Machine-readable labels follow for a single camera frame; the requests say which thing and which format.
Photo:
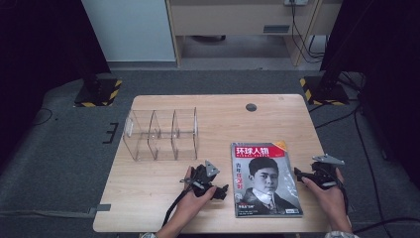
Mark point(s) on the striped black stand base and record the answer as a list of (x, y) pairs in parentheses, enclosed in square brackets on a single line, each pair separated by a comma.
[(325, 91), (99, 92)]

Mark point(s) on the magazine with portrait cover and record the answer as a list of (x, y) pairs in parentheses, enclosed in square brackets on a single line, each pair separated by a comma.
[(265, 185)]

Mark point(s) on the white partition panel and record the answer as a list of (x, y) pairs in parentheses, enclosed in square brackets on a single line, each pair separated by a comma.
[(128, 29)]

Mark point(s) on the person's left hand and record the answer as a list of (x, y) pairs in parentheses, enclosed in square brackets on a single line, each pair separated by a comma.
[(191, 206)]

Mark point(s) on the clear acrylic divider rack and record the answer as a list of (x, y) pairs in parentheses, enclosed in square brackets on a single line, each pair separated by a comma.
[(161, 139)]

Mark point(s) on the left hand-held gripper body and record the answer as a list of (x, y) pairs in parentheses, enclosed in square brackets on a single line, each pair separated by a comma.
[(199, 180)]

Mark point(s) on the black curtain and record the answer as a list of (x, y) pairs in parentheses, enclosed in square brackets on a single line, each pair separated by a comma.
[(379, 49), (43, 66)]

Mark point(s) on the round dark table grommet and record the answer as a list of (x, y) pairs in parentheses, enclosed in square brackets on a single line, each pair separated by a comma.
[(251, 107)]

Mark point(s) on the person's right hand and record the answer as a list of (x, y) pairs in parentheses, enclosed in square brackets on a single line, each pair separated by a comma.
[(330, 201)]

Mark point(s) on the beige wooden office desk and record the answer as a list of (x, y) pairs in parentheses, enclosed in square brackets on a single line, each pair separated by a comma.
[(237, 20)]

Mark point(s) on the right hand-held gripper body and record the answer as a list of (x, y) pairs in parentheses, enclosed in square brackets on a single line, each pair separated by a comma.
[(325, 173)]

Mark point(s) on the white power strip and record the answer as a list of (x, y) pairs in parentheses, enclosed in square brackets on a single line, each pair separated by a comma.
[(296, 2)]

